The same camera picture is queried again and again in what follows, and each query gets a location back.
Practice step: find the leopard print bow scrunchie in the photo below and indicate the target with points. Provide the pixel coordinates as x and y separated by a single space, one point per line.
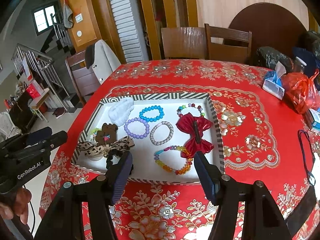
91 150

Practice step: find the dark blue cap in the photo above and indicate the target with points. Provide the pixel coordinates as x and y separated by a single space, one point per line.
312 63

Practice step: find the metal stair railing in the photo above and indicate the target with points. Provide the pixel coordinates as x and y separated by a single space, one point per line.
43 65

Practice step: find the black scrunchie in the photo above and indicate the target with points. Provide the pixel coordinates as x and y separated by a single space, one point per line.
111 158

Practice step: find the red gift bag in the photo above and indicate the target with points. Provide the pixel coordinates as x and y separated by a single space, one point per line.
32 91

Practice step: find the brown bear hair clip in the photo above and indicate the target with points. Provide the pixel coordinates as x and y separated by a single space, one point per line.
107 134

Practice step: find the white fluffy scrunchie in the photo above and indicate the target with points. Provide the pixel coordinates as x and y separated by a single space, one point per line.
119 113

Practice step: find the red velvet bow clip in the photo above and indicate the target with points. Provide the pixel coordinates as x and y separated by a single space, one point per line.
195 127

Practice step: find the red floral tablecloth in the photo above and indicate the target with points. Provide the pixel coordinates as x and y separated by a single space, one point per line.
259 136

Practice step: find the wooden chair behind table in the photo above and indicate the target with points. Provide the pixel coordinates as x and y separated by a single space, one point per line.
229 45

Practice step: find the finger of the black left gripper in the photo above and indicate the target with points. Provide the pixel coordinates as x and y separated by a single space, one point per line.
33 138
52 141

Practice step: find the round dark wooden tabletop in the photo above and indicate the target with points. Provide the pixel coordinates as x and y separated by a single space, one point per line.
271 26

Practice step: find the wooden chair with coat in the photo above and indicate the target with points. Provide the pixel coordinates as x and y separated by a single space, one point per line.
83 79

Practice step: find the blue medicine box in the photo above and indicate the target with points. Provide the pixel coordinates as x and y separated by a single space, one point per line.
313 120

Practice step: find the blue tissue pack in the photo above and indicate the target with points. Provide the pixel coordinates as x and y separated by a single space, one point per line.
272 81

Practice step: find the small white side table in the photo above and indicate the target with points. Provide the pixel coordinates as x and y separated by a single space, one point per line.
38 102

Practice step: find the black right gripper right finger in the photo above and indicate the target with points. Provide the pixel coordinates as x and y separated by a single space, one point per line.
222 191

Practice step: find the striped white jewelry tray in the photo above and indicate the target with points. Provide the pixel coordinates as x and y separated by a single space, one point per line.
145 169

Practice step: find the person's left hand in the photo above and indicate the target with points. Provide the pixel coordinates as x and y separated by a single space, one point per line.
19 207

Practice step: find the red plastic bag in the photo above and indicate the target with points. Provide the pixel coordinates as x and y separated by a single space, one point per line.
301 91

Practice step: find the white louvered door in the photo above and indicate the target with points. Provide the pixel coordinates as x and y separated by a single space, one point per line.
130 30

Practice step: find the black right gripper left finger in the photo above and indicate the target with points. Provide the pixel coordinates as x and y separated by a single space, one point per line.
104 191

